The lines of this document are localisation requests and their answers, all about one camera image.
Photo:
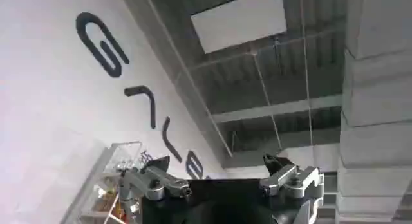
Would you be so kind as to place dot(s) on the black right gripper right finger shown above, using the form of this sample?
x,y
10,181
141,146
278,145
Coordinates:
x,y
291,177

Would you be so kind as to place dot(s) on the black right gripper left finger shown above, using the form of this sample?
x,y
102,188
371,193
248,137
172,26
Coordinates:
x,y
154,178

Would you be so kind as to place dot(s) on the white shelf rack with goods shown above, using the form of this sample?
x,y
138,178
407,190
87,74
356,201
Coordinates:
x,y
104,186

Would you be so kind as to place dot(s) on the white rectangular ceiling light panel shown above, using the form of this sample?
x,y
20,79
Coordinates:
x,y
239,21

